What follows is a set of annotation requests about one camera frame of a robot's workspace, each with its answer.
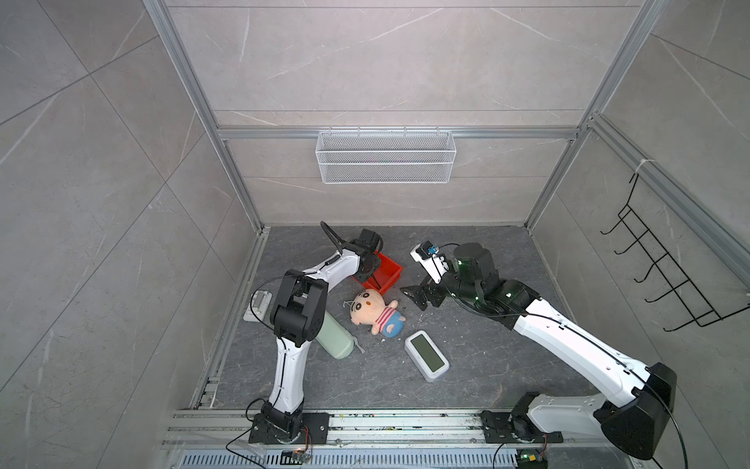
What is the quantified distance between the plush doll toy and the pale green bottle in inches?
2.0

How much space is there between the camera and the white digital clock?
81 cm

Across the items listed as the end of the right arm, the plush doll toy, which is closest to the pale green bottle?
the plush doll toy

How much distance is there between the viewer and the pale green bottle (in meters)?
0.86

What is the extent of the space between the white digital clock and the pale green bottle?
0.57ft

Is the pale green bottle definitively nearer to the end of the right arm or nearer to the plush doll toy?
the plush doll toy

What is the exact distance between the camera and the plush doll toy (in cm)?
87

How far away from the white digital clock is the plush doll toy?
49 mm
